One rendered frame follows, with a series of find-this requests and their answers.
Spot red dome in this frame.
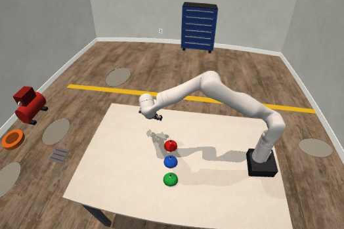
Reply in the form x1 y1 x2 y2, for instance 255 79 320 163
164 140 177 152

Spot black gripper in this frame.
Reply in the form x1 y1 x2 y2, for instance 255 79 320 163
150 114 163 121

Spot blue bell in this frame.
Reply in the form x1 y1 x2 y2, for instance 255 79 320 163
163 156 178 168

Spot green dome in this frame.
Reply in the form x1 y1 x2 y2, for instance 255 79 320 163
163 173 178 187

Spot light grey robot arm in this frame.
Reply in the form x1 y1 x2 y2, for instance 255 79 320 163
139 71 286 163

